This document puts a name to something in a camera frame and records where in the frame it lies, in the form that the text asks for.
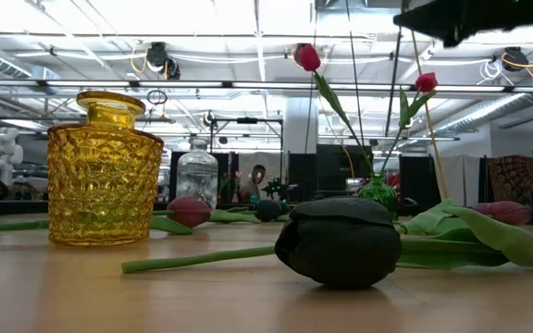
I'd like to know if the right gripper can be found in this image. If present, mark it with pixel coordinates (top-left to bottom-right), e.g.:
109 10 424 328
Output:
393 0 533 47

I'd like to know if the red artificial tulip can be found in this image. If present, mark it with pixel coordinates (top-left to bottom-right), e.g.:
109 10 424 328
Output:
379 71 439 176
293 43 375 176

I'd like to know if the green glass vase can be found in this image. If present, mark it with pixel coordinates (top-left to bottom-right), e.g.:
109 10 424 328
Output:
357 173 400 218

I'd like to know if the clear glass vase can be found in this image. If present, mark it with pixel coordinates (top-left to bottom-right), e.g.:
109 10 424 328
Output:
176 136 219 212

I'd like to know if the yellow glass vase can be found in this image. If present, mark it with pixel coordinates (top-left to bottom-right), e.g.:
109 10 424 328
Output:
46 90 165 247

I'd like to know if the black partition panel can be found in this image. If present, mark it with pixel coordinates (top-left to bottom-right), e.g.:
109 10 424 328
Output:
287 152 318 200
316 143 374 184
398 154 436 210

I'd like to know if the black device with green lights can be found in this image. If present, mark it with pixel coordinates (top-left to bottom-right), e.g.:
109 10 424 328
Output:
260 177 298 201

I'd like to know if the person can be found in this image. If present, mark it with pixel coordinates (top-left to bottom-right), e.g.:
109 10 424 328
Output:
241 163 267 204

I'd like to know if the ceiling light bar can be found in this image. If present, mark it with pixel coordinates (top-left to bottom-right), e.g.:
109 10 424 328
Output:
0 79 533 93

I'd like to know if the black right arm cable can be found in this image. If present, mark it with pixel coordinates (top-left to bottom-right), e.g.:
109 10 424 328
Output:
383 25 405 140

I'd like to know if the black ceiling cable reel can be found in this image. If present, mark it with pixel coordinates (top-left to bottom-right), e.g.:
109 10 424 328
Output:
501 45 531 73
146 41 182 80

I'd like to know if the yellow hanging cable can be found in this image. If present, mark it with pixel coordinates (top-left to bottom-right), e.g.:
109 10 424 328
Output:
407 27 451 204

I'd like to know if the black hanging cable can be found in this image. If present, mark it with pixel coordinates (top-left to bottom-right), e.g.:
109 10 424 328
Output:
344 0 365 149

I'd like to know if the black metal rack frame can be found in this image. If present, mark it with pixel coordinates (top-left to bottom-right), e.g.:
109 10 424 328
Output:
209 117 285 204

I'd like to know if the hanging wire loop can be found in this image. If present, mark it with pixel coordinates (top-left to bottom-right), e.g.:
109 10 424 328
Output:
146 89 169 106

